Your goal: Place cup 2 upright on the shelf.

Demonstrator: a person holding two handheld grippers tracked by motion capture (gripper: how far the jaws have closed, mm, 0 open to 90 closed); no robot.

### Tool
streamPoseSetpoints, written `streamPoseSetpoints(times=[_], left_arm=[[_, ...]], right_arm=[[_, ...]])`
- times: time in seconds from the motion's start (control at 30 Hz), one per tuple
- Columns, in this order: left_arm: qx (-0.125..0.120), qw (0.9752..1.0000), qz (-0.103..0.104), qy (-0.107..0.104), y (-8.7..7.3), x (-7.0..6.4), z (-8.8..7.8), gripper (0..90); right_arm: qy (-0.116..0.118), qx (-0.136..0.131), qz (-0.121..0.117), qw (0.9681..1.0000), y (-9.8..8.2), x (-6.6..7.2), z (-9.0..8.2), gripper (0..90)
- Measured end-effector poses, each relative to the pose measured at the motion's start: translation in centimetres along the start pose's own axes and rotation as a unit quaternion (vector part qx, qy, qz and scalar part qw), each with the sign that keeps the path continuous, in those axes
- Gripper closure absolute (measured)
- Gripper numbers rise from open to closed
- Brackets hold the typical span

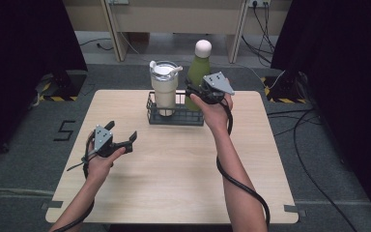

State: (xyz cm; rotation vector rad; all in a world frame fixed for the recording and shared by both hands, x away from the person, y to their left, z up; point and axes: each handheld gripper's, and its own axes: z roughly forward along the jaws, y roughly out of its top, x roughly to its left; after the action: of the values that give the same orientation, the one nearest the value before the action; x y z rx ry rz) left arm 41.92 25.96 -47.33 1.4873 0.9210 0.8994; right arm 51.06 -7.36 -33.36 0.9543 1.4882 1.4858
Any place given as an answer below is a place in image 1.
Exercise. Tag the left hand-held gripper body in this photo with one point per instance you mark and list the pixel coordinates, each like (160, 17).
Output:
(102, 140)

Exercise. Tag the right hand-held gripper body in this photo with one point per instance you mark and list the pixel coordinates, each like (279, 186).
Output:
(214, 87)

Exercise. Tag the green bottle with white cap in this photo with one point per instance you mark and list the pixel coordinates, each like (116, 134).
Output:
(198, 67)

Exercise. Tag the white tumbler with clear lid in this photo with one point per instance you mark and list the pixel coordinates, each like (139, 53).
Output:
(164, 90)

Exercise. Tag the person's left hand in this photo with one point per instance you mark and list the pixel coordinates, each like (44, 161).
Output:
(101, 167)

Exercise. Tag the person's right hand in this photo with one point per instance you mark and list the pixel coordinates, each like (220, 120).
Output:
(215, 116)

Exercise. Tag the black stand base with hazard tape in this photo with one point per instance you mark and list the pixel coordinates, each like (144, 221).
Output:
(64, 88)
(285, 90)

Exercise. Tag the beige desk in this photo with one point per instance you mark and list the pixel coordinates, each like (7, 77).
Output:
(174, 19)

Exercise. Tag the grey tape strip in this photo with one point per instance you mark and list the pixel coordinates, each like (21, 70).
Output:
(294, 209)
(52, 204)

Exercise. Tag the black curtain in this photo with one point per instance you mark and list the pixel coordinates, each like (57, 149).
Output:
(19, 64)
(351, 80)

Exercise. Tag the white power strip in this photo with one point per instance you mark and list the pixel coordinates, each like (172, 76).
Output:
(118, 1)

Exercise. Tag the white wall socket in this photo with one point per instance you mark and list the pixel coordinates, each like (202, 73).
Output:
(259, 2)

